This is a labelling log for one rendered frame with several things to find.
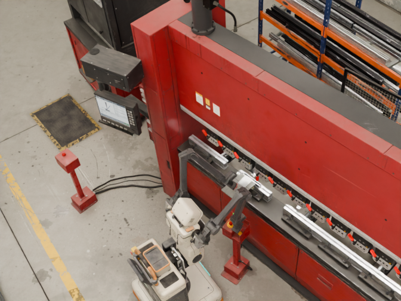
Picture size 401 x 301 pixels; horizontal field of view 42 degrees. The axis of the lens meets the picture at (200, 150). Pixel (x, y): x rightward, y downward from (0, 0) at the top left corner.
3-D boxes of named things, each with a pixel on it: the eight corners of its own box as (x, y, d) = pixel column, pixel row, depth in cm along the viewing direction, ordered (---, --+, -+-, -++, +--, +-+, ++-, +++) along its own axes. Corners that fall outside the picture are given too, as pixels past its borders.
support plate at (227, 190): (221, 190, 475) (221, 189, 474) (241, 173, 486) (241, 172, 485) (235, 201, 466) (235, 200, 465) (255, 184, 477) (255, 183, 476)
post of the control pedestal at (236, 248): (233, 263, 523) (231, 234, 482) (236, 259, 526) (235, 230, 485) (237, 266, 521) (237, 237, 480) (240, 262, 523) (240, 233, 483)
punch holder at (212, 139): (206, 139, 492) (206, 127, 479) (213, 134, 495) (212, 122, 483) (218, 147, 484) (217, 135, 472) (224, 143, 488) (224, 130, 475)
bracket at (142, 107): (113, 110, 531) (111, 106, 526) (132, 98, 541) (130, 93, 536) (138, 130, 510) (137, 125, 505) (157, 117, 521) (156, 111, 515)
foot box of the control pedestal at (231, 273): (220, 275, 529) (219, 269, 520) (234, 257, 541) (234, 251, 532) (236, 285, 520) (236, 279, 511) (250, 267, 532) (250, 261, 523)
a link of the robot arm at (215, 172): (185, 151, 432) (188, 157, 423) (190, 146, 431) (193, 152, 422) (218, 178, 455) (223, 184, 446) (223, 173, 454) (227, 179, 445)
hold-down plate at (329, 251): (317, 246, 443) (317, 245, 441) (321, 242, 446) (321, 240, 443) (346, 269, 428) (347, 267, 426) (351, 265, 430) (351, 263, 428)
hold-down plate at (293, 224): (281, 219, 464) (281, 217, 462) (284, 215, 466) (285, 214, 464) (308, 239, 449) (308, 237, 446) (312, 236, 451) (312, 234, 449)
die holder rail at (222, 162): (188, 143, 530) (188, 137, 523) (193, 140, 533) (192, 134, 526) (224, 170, 505) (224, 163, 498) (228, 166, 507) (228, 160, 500)
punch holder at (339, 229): (329, 227, 420) (331, 215, 408) (335, 221, 424) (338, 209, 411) (344, 239, 413) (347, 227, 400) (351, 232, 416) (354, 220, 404)
